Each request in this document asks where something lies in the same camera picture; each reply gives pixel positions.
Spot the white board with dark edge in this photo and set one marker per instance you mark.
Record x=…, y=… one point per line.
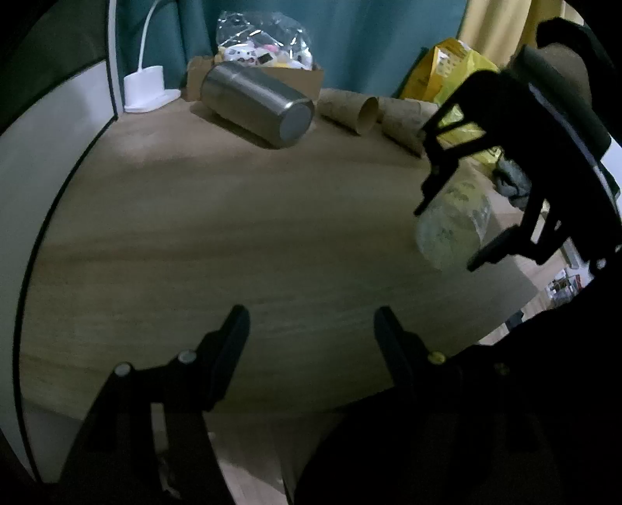
x=43, y=160

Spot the small packets on floor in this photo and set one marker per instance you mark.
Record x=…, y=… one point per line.
x=563, y=286

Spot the grey cloth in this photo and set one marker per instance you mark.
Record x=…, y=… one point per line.
x=512, y=177

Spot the teal curtain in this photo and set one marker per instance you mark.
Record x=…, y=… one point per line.
x=369, y=43

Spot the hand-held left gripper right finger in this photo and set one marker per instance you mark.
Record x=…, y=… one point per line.
x=392, y=340

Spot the white desk lamp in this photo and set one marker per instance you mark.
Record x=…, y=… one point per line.
x=146, y=87

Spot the stainless steel cup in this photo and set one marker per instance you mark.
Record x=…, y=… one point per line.
x=252, y=102

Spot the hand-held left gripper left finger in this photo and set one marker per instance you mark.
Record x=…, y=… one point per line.
x=232, y=335

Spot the yellow plastic bag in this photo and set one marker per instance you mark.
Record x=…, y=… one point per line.
x=432, y=73

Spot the yellow curtain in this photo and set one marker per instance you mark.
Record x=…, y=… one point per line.
x=495, y=29

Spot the clear plastic bag of toys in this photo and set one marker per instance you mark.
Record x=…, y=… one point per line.
x=262, y=39

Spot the cardboard box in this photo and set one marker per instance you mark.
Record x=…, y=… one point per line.
x=194, y=77

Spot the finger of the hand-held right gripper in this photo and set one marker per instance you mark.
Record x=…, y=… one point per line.
x=495, y=250
x=435, y=167

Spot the cardboard tube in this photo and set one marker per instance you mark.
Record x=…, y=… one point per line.
x=347, y=109
x=403, y=124

